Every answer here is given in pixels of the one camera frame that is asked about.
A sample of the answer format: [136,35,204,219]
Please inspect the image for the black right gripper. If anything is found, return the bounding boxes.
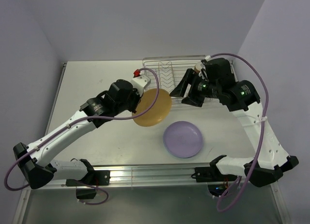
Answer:
[169,68,220,107]

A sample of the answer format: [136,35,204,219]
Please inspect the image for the white cup with wood patches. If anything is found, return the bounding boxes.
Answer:
[194,62,204,73]

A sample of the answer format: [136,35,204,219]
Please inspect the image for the purple plastic plate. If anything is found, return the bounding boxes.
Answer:
[163,121,204,159]

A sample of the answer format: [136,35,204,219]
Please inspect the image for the blue plastic plate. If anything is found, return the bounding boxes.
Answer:
[163,137,196,158]

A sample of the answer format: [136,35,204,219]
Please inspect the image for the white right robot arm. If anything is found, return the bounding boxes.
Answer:
[170,69,299,187]

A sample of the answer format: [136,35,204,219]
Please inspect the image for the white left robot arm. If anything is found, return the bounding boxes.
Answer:
[13,76,150,189]

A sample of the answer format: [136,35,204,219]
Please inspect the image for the metal wire dish rack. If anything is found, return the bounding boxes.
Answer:
[142,55,237,110]

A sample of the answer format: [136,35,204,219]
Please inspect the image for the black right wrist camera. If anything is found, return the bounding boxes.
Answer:
[201,58,236,87]

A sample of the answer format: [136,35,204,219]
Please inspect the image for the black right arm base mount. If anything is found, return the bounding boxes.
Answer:
[191,166,237,183]

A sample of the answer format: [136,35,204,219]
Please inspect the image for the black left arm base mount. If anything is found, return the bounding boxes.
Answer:
[65,170,110,187]

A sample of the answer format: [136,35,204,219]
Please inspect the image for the aluminium table edge rail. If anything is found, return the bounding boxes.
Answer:
[23,162,278,190]

